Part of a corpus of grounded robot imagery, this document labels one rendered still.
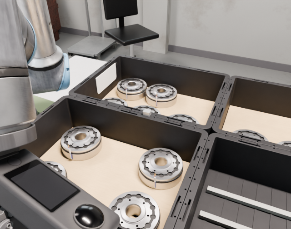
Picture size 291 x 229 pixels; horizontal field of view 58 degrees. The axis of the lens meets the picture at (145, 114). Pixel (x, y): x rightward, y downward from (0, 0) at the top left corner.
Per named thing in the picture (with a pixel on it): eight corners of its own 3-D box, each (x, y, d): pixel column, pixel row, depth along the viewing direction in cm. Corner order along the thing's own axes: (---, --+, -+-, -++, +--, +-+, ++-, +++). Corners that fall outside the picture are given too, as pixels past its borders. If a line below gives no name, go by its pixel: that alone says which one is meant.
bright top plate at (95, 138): (52, 148, 66) (52, 146, 65) (73, 124, 74) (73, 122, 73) (89, 156, 63) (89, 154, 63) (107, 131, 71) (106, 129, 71)
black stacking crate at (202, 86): (72, 127, 80) (66, 95, 73) (119, 83, 102) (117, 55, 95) (203, 166, 67) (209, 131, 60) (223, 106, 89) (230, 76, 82)
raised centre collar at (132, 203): (115, 217, 50) (115, 215, 49) (129, 198, 53) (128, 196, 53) (137, 229, 48) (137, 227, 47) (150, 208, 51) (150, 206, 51)
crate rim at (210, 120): (66, 101, 74) (65, 93, 73) (117, 60, 96) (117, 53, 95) (208, 138, 61) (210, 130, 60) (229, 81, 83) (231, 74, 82)
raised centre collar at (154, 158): (147, 168, 60) (147, 166, 59) (153, 153, 64) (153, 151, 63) (168, 172, 59) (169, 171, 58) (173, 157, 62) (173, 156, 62)
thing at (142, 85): (112, 91, 88) (112, 89, 88) (123, 77, 96) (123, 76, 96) (141, 96, 86) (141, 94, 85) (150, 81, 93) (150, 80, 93)
